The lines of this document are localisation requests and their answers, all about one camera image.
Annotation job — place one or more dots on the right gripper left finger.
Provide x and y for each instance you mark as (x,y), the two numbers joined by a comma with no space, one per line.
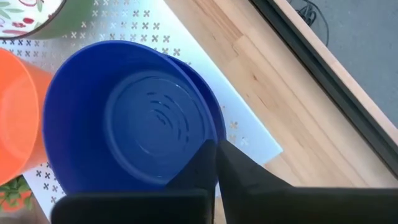
(192,205)

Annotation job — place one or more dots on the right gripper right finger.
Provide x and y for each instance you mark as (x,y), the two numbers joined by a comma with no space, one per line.
(280,205)

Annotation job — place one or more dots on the blue plastic mini bowl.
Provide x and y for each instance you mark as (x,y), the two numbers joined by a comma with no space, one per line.
(214,105)
(93,124)

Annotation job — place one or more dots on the floral mini bowl green outside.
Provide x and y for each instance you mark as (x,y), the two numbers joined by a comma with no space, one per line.
(18,15)

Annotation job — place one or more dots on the white perforated metal shelf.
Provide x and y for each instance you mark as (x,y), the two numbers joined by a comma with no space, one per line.
(192,68)

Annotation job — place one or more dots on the black aluminium rig frame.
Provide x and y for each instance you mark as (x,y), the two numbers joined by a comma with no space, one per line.
(326,81)

